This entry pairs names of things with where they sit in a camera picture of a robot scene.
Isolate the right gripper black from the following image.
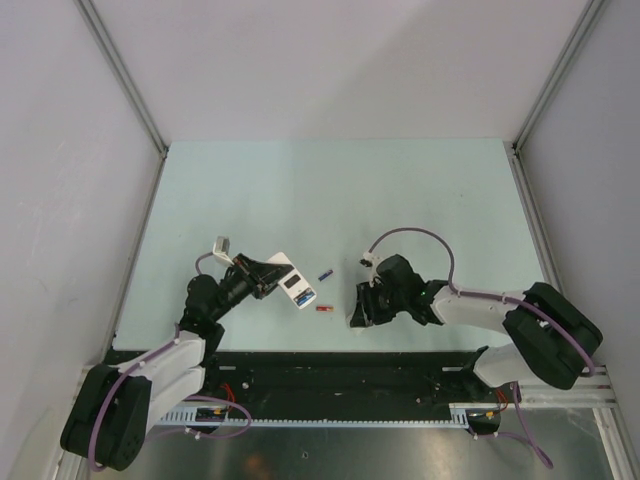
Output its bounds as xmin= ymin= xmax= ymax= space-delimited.
xmin=350 ymin=279 xmax=407 ymax=327

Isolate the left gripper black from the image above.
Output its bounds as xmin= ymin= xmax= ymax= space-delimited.
xmin=209 ymin=253 xmax=292 ymax=321

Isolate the white remote control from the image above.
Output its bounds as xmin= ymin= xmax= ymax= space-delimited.
xmin=267 ymin=252 xmax=317 ymax=310

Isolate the purple blue battery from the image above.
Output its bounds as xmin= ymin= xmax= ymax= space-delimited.
xmin=318 ymin=269 xmax=334 ymax=281

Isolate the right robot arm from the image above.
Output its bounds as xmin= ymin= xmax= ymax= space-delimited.
xmin=349 ymin=253 xmax=603 ymax=401

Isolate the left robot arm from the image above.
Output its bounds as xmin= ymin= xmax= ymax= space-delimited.
xmin=60 ymin=252 xmax=294 ymax=472

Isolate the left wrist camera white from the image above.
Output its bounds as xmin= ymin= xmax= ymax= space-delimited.
xmin=212 ymin=236 xmax=233 ymax=267

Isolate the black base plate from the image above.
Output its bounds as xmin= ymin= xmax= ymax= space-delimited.
xmin=99 ymin=349 xmax=586 ymax=422

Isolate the grey slotted cable duct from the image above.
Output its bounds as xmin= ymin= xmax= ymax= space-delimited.
xmin=154 ymin=402 xmax=501 ymax=429

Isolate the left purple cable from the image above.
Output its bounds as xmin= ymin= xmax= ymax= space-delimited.
xmin=87 ymin=252 xmax=252 ymax=473

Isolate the purple cable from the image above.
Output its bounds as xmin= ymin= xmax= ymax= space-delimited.
xmin=367 ymin=227 xmax=601 ymax=470
xmin=87 ymin=252 xmax=252 ymax=473

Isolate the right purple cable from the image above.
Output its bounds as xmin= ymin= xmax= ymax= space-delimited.
xmin=367 ymin=227 xmax=601 ymax=470

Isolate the left aluminium frame post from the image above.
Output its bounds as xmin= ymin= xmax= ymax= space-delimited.
xmin=73 ymin=0 xmax=168 ymax=159

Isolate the aluminium frame post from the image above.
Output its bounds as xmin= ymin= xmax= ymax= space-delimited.
xmin=511 ymin=0 xmax=610 ymax=153
xmin=73 ymin=0 xmax=168 ymax=159

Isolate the right aluminium frame post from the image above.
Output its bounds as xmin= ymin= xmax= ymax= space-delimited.
xmin=511 ymin=0 xmax=610 ymax=153

